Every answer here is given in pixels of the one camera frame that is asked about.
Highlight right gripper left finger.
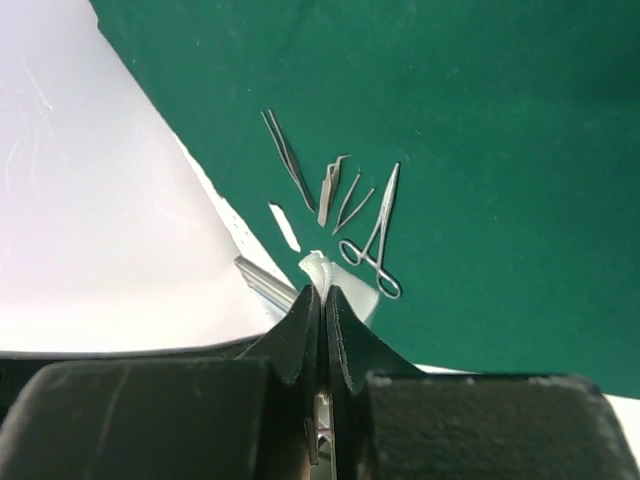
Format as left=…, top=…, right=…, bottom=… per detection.
left=240, top=285, right=321, bottom=468

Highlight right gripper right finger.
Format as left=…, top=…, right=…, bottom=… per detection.
left=324, top=286, right=425, bottom=479

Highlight curved-tip tweezers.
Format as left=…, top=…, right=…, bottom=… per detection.
left=317, top=154, right=350, bottom=227

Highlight fine straight tweezers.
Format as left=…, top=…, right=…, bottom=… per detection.
left=332, top=172, right=375, bottom=235

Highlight aluminium rail frame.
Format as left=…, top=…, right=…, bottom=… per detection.
left=234, top=256, right=298, bottom=313

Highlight white bandage strip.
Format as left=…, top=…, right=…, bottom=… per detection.
left=268, top=202, right=301, bottom=253

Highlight green surgical cloth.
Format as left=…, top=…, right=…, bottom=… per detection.
left=93, top=1, right=639, bottom=397

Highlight steel hemostat forceps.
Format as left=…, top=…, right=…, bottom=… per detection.
left=338, top=162, right=402, bottom=300

